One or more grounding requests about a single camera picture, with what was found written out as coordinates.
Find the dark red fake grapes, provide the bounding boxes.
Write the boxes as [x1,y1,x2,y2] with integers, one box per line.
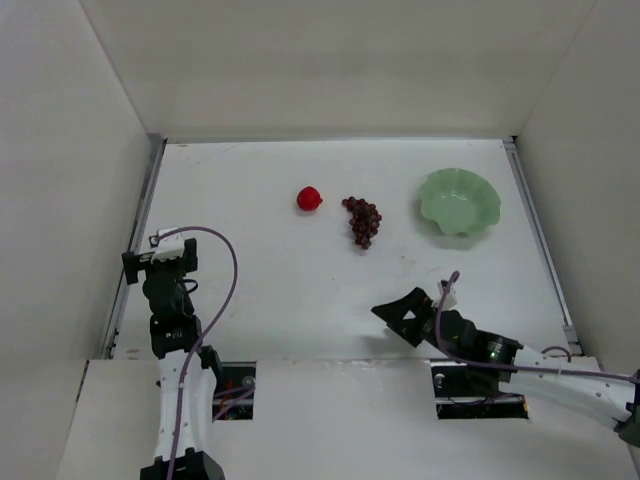
[342,196,382,250]

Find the red fake pomegranate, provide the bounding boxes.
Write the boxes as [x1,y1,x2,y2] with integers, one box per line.
[296,186,323,212]

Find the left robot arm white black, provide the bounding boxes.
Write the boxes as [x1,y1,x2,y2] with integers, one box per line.
[122,230,225,479]

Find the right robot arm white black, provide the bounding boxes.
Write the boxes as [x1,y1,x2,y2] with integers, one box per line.
[371,288,639,447]

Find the green glass fruit bowl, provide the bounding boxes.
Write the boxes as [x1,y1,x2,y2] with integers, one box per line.
[418,168,501,236]

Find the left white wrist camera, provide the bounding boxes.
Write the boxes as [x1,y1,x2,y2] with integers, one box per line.
[149,227,185,263]

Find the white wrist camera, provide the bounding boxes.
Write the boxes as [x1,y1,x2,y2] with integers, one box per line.
[437,280,457,310]
[149,227,185,263]

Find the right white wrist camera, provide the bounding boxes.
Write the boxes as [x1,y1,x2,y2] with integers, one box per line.
[437,280,457,310]

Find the left aluminium frame rail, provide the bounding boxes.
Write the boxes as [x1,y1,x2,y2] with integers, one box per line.
[101,133,167,359]

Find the aluminium frame rail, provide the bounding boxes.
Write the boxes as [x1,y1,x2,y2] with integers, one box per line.
[101,133,167,359]
[502,137,584,356]

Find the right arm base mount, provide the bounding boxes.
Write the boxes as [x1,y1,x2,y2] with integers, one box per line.
[430,361,529,420]

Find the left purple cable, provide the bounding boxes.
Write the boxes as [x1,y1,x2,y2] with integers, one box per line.
[158,226,256,480]

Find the purple cable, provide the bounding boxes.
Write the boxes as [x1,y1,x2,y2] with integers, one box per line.
[158,226,256,480]
[433,271,640,385]

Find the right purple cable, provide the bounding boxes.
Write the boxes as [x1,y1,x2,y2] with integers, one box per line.
[433,271,640,385]

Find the right aluminium frame rail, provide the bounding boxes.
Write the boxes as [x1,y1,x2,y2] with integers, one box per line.
[502,137,584,356]

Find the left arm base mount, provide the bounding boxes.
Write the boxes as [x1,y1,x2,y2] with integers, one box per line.
[212,362,257,421]

